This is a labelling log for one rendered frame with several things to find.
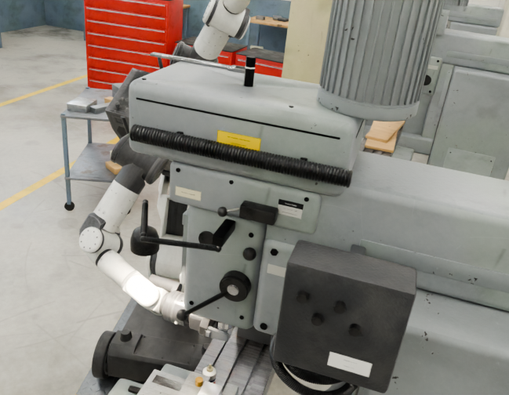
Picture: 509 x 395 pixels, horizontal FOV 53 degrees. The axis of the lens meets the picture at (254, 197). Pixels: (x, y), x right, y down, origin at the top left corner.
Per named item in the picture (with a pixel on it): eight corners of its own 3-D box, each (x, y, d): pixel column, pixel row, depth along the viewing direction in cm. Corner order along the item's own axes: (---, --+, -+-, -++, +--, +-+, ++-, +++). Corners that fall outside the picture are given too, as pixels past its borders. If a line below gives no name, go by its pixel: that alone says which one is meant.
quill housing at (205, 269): (178, 316, 128) (183, 203, 114) (209, 272, 146) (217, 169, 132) (251, 337, 124) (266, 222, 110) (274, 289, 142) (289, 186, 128)
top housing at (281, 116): (125, 153, 110) (123, 77, 103) (176, 120, 133) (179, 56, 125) (342, 202, 99) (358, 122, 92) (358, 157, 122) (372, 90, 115)
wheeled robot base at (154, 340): (148, 291, 276) (149, 238, 261) (243, 307, 272) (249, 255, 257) (100, 380, 219) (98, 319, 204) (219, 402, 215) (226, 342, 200)
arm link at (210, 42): (255, 3, 159) (227, 47, 177) (217, -17, 155) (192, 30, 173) (248, 29, 153) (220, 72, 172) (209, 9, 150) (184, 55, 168)
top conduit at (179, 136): (129, 143, 104) (129, 126, 103) (139, 136, 108) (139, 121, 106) (347, 191, 94) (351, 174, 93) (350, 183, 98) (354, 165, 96)
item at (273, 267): (249, 333, 121) (261, 239, 109) (276, 277, 142) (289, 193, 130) (329, 356, 117) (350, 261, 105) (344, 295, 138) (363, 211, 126)
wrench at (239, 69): (147, 56, 123) (147, 53, 123) (155, 54, 126) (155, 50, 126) (244, 74, 118) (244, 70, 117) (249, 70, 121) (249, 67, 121)
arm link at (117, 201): (65, 237, 155) (105, 175, 156) (91, 243, 167) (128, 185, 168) (90, 257, 151) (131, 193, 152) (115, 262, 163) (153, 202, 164)
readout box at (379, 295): (269, 365, 89) (284, 264, 79) (281, 332, 96) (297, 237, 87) (385, 401, 84) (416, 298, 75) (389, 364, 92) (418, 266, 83)
